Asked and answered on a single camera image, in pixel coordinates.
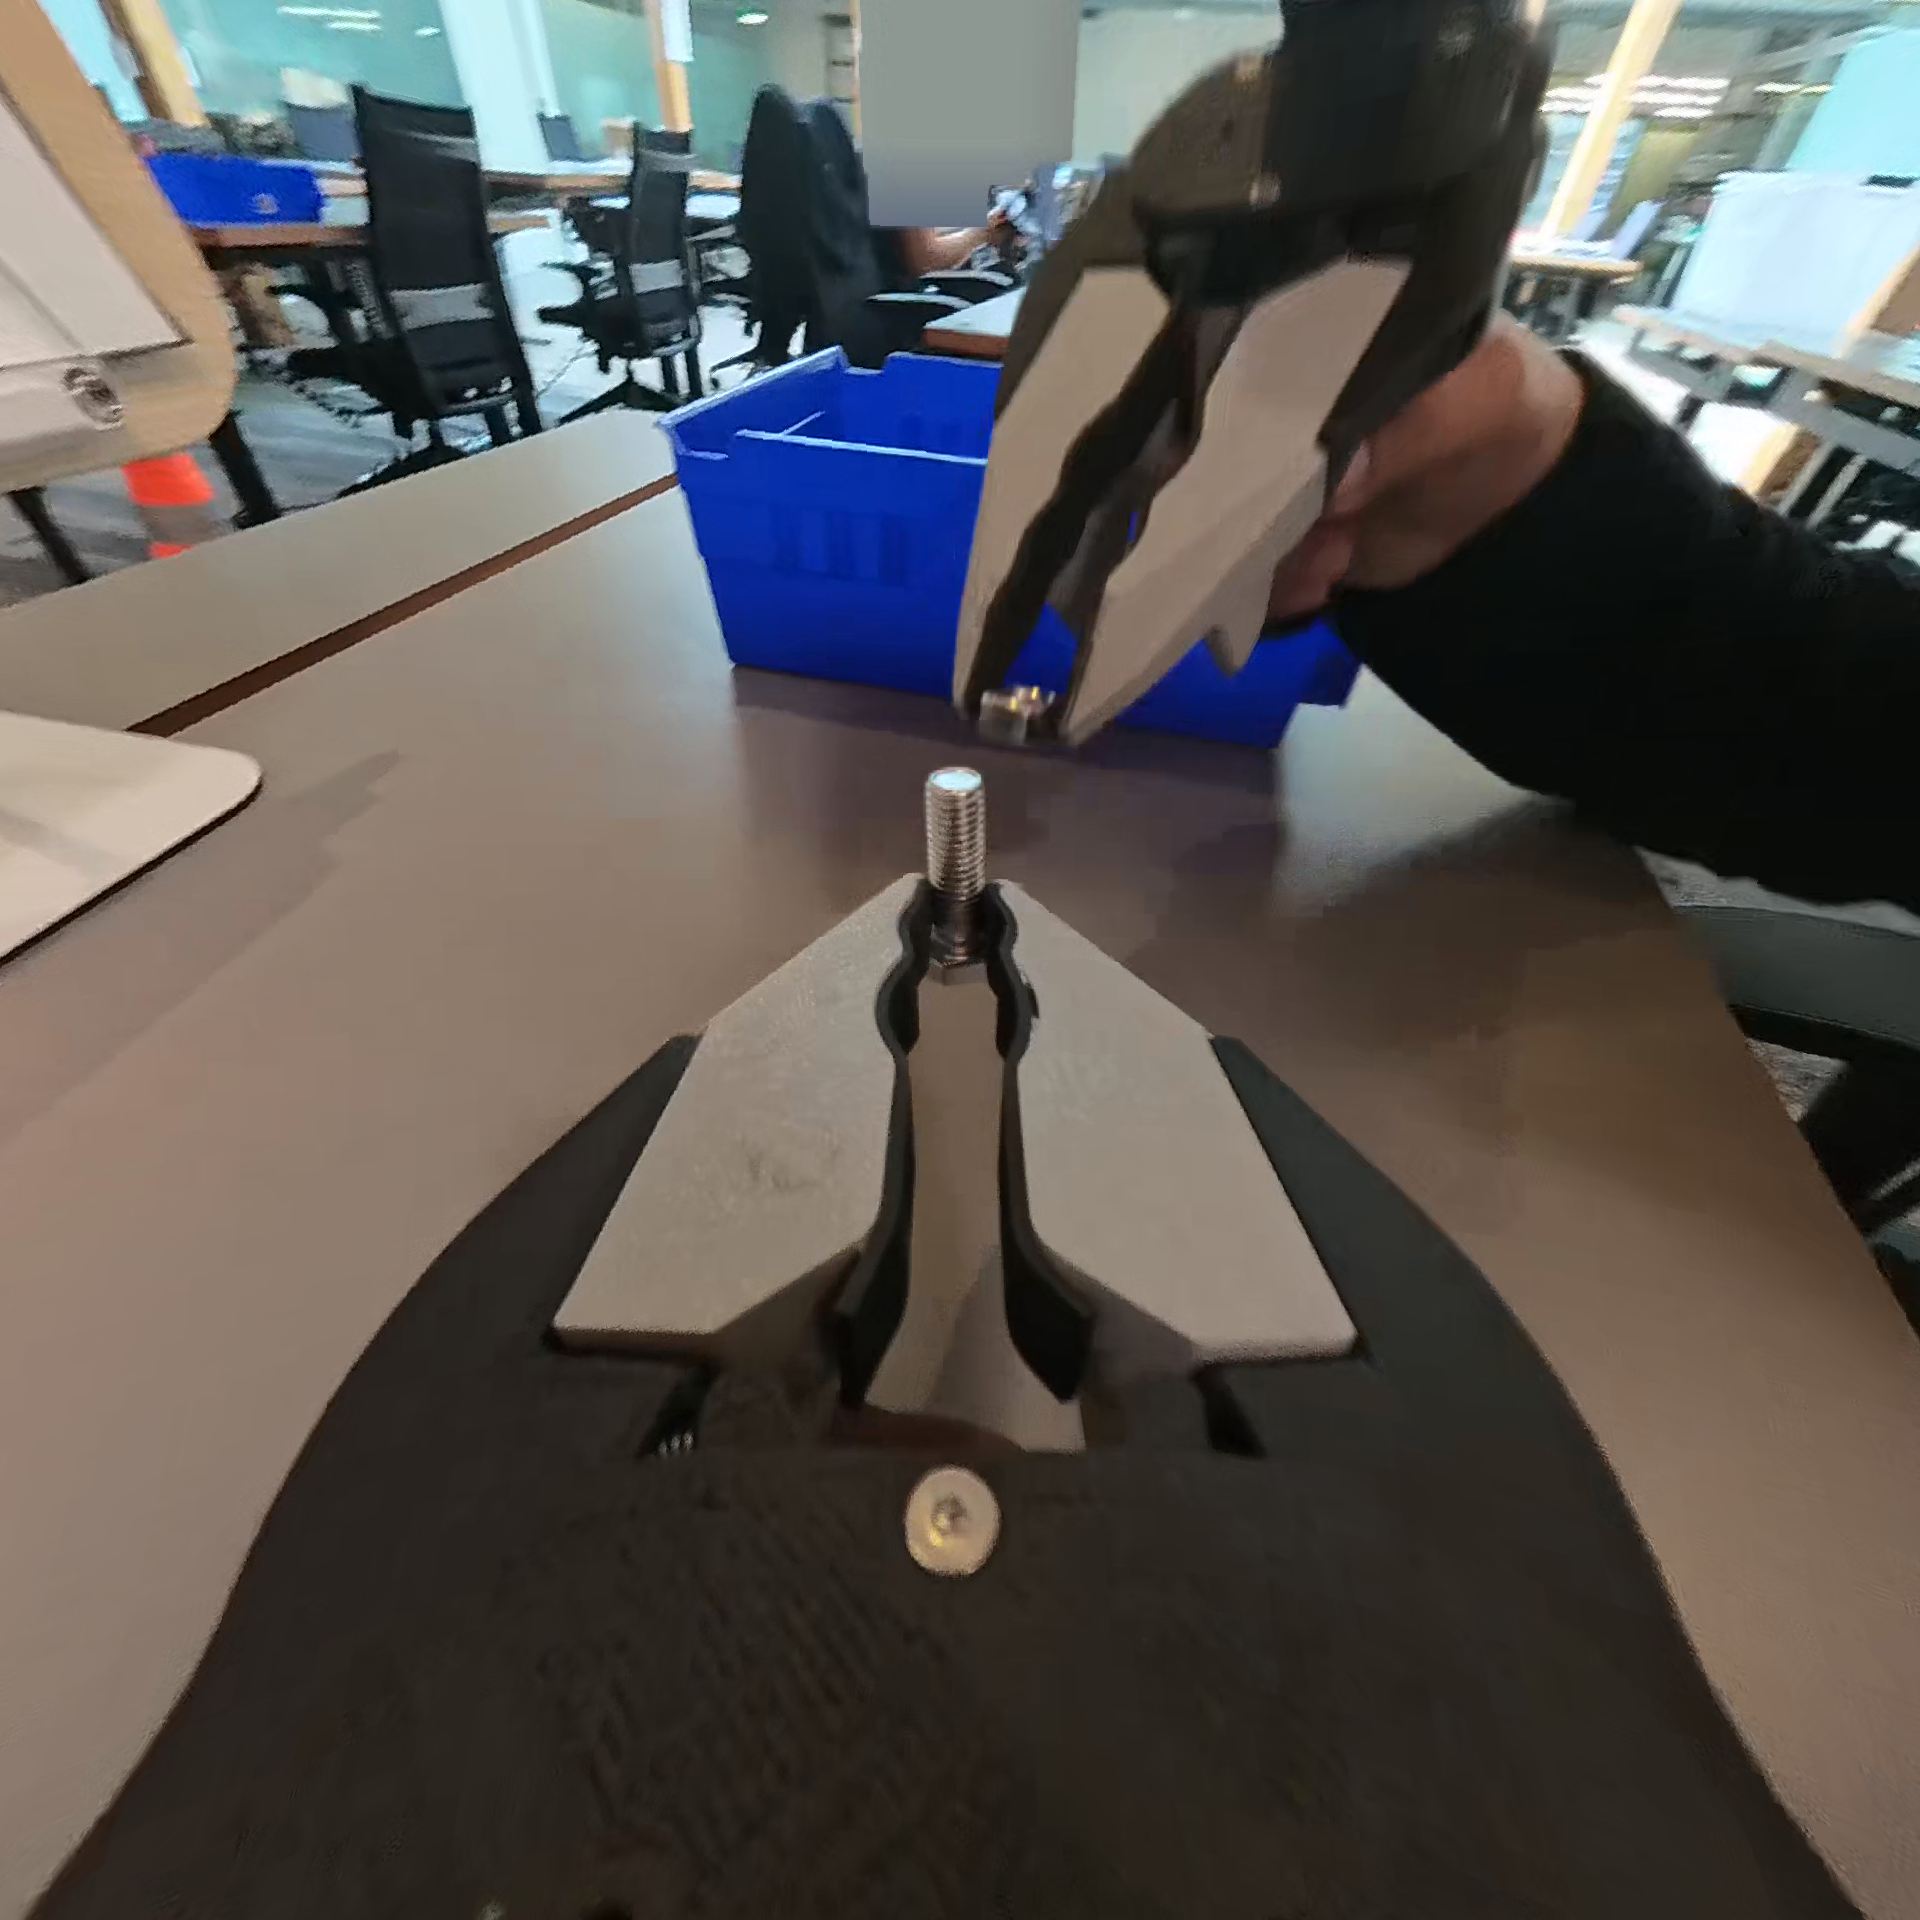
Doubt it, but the black jacket on chair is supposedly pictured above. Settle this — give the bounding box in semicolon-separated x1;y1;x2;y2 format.
735;88;886;369

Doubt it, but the wooden display board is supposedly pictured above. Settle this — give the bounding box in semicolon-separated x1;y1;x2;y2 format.
0;0;242;495

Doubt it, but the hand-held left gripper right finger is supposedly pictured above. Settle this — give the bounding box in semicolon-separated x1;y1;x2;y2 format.
985;879;1359;1406

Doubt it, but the person's right forearm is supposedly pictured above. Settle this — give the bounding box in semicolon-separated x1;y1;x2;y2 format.
1328;351;1920;908

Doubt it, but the steel hex bolt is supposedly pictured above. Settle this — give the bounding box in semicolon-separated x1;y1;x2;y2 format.
919;765;995;984

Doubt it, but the person's right hand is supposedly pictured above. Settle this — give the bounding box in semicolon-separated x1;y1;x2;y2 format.
1275;321;1583;625

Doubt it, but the wooden edged office desk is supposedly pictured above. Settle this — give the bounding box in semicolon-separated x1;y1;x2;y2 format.
178;163;743;247
917;284;1035;360

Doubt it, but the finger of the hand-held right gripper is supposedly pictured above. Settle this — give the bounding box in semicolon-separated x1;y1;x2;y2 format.
1049;256;1417;751
952;262;1200;714

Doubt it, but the white storage box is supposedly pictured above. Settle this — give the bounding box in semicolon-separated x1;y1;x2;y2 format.
1664;171;1920;360

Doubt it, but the blue plastic bin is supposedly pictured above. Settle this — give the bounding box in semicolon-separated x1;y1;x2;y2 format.
145;148;327;229
659;343;1363;751

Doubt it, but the orange traffic cone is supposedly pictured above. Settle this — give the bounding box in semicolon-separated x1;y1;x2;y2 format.
121;448;227;559

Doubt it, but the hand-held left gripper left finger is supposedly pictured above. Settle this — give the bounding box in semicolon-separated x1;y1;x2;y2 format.
550;872;930;1415

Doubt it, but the black mesh office chair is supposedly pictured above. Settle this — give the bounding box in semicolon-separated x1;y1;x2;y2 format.
1673;900;1920;1248

